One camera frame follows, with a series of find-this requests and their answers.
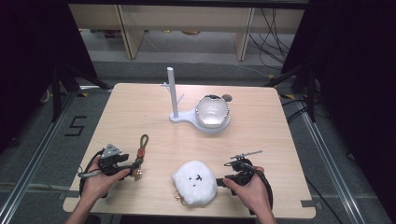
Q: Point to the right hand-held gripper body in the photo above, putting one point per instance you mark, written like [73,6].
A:
[241,171]

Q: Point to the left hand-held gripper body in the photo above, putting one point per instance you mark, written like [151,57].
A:
[110,161]

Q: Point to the white tree-shaped jewelry stand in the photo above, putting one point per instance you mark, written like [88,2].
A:
[173,93]

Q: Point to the person's left hand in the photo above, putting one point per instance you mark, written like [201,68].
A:
[98,183]

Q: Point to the person's right hand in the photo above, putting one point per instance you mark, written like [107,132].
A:
[253,194]

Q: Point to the black metal stand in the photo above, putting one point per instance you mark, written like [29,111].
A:
[306,90]
[59,90]

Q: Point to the black curtain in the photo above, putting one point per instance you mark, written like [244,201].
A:
[28,62]
[358,93]

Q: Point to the yellow object under desk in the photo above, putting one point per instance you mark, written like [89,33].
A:
[190,32]

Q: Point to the light wooden desk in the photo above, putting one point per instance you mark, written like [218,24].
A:
[186,17]

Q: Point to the aluminium floor rail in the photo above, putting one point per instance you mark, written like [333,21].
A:
[330,168]
[34,161]

